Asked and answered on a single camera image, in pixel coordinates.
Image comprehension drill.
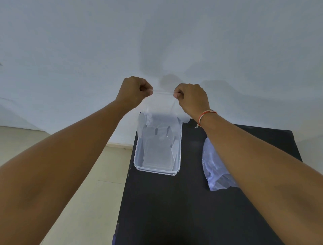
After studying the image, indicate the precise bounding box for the person's right hand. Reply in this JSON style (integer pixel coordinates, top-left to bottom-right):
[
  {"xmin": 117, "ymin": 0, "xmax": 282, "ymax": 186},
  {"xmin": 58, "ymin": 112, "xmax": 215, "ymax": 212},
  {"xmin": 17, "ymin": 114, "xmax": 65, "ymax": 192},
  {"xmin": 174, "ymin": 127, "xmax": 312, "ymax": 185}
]
[{"xmin": 173, "ymin": 83, "xmax": 210, "ymax": 121}]

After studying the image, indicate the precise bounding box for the person's left hand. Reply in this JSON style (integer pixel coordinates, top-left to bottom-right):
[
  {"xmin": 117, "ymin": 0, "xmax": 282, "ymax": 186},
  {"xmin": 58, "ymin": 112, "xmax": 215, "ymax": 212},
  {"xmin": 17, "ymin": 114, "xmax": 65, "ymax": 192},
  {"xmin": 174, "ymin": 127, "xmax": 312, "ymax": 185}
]
[{"xmin": 115, "ymin": 76, "xmax": 153, "ymax": 110}]

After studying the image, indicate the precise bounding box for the clear plastic zip bag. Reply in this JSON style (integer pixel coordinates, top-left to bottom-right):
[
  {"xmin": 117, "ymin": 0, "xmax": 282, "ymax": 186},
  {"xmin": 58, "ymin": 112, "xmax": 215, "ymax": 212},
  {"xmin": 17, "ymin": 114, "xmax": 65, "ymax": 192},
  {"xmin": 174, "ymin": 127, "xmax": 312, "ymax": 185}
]
[{"xmin": 137, "ymin": 90, "xmax": 190, "ymax": 168}]

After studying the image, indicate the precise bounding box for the person's right forearm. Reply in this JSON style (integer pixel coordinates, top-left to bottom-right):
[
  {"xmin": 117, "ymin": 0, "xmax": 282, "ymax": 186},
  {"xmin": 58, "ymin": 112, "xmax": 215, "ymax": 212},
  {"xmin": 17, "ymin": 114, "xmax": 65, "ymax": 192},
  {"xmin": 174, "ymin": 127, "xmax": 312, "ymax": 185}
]
[{"xmin": 198, "ymin": 111, "xmax": 323, "ymax": 245}]

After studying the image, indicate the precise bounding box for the person's left forearm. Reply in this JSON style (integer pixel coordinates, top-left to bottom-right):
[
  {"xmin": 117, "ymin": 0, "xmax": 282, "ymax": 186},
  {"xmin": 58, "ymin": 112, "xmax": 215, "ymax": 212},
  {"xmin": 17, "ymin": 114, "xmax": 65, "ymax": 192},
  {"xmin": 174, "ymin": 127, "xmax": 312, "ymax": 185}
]
[{"xmin": 0, "ymin": 100, "xmax": 132, "ymax": 245}]

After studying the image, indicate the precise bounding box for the clear plastic container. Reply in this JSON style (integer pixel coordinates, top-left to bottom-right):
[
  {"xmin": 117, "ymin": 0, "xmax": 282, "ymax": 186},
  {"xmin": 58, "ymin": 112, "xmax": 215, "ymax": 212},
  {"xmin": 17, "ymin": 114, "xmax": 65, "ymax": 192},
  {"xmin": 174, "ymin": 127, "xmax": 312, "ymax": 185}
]
[{"xmin": 133, "ymin": 112, "xmax": 183, "ymax": 176}]

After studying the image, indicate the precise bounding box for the pile of clear plastic bags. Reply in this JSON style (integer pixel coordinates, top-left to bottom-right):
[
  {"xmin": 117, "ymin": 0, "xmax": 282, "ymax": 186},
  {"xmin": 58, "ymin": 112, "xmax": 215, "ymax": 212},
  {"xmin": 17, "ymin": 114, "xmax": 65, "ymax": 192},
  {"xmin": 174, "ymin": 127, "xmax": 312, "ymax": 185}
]
[{"xmin": 202, "ymin": 137, "xmax": 239, "ymax": 192}]

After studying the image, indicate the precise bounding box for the black table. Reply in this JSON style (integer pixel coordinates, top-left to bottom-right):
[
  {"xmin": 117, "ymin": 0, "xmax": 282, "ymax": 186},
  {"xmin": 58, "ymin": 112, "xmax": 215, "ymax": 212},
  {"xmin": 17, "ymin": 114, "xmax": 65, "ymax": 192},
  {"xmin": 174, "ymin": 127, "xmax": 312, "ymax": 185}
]
[{"xmin": 112, "ymin": 112, "xmax": 303, "ymax": 245}]

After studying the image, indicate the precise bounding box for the red and white thread bracelet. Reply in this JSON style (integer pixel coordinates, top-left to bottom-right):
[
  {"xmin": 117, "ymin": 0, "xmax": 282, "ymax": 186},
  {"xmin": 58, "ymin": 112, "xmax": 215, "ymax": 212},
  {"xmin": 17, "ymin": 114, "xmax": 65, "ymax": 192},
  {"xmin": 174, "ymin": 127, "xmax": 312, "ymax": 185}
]
[{"xmin": 194, "ymin": 110, "xmax": 218, "ymax": 129}]

